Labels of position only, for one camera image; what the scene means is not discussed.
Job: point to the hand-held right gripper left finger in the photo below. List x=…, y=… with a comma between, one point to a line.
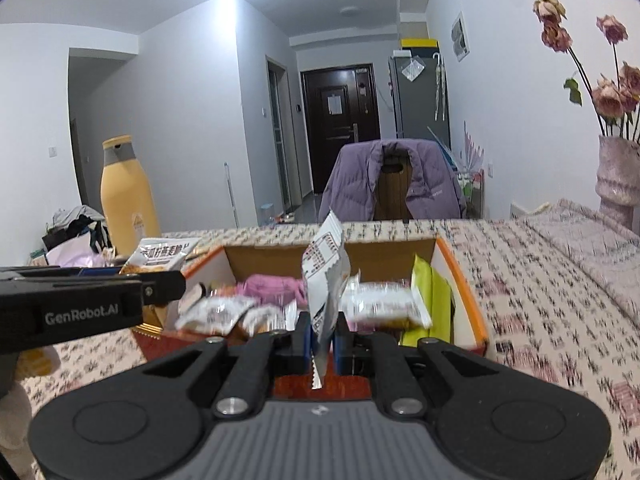
x=303, y=335

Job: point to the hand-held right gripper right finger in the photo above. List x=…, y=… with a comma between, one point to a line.
x=342, y=342

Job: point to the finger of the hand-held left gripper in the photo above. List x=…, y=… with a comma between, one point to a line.
x=100, y=271
x=162, y=287

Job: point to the orange white crisp packet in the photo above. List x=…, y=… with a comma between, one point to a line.
x=160, y=255

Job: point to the white printed snack packet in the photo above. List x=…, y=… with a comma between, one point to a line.
x=325, y=270

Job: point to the orange cardboard box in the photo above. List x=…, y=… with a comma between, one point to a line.
x=280, y=260

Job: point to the lime green snack bag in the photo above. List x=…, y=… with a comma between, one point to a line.
x=435, y=305

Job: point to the person's left hand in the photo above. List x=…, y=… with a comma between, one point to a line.
x=40, y=362

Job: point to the white plastic bag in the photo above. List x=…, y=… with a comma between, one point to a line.
x=75, y=255

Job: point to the pile of clothes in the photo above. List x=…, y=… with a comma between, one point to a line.
x=80, y=222

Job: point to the pink snack packet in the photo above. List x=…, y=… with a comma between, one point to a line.
x=270, y=287

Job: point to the white brown snack packet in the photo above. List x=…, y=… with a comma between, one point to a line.
x=385, y=302

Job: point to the yellow thermos bottle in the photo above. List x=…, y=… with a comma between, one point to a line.
x=127, y=195

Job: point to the yellow-green snack packet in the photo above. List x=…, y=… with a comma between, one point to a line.
x=422, y=275

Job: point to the small floor bowl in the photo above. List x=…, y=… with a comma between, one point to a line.
x=285, y=217

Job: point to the clear water jug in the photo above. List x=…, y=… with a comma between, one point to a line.
x=266, y=214

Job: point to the brown chair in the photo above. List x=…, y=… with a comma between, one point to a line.
x=392, y=190

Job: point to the purple puffer jacket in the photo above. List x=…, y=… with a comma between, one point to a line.
x=355, y=180

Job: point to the dark brown entrance door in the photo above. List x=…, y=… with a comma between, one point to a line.
x=340, y=150

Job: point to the grey interior door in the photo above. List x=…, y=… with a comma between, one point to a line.
x=282, y=135

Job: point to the white plastic box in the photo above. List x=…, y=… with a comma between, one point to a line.
x=530, y=210

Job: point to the white paper notice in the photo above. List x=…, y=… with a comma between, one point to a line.
x=335, y=104

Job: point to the grey refrigerator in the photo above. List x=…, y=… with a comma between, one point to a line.
x=415, y=105

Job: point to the pink textured table runner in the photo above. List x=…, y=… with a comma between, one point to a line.
x=575, y=240

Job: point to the white folded umbrella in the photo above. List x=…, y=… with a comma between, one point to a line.
x=439, y=85

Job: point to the clear plastic bag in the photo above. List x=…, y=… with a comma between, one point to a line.
x=412, y=69

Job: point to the yellow box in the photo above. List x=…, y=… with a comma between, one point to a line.
x=419, y=43

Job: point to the pale pink textured vase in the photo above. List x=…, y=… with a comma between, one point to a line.
x=620, y=185

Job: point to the ceiling lamp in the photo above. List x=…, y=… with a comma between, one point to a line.
x=350, y=10

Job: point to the bunch of dried pink roses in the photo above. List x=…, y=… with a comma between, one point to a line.
x=610, y=95

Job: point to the wall electrical panel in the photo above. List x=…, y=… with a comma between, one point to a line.
x=461, y=37

